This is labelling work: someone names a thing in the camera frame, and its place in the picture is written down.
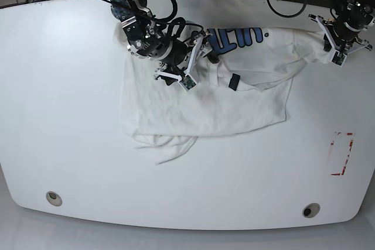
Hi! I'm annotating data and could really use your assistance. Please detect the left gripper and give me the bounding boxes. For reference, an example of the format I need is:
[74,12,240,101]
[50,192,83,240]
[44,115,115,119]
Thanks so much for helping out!
[308,13,374,57]

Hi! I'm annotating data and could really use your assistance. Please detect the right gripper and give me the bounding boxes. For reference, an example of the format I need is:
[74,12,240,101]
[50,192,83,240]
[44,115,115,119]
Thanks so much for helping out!
[154,32,219,86]

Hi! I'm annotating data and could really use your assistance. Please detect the white printed T-shirt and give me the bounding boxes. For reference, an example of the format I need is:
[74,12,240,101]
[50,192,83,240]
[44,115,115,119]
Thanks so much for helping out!
[121,28,329,164]

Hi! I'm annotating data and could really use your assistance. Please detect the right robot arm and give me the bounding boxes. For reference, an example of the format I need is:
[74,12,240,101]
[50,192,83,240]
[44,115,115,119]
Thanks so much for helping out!
[109,0,219,91]

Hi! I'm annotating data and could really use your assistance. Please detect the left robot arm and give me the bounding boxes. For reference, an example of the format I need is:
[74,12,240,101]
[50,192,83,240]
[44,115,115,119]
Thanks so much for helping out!
[266,0,374,66]

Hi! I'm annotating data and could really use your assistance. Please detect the red tape rectangle marking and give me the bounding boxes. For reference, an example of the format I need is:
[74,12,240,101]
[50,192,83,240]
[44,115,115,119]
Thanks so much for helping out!
[328,132,354,176]

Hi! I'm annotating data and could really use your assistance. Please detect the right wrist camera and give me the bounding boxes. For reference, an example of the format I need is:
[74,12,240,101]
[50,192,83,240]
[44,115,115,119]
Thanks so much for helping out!
[179,75,197,91]

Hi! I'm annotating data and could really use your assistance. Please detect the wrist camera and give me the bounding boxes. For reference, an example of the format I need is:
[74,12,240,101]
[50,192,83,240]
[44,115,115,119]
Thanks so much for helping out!
[179,75,197,91]
[331,50,347,67]

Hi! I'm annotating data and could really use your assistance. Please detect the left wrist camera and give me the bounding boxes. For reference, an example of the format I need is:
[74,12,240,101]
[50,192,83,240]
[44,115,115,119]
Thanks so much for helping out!
[331,50,347,67]

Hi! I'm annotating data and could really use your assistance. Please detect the right table cable grommet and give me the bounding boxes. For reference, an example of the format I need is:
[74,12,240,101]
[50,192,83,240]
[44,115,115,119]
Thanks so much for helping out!
[302,203,321,218]

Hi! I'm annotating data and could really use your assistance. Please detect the table cable grommet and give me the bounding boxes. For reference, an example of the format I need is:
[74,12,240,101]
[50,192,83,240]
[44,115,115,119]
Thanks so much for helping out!
[302,203,321,218]
[46,191,63,207]

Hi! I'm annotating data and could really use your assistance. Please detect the left table cable grommet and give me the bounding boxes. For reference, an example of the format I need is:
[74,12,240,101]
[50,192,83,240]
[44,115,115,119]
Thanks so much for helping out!
[46,191,63,207]

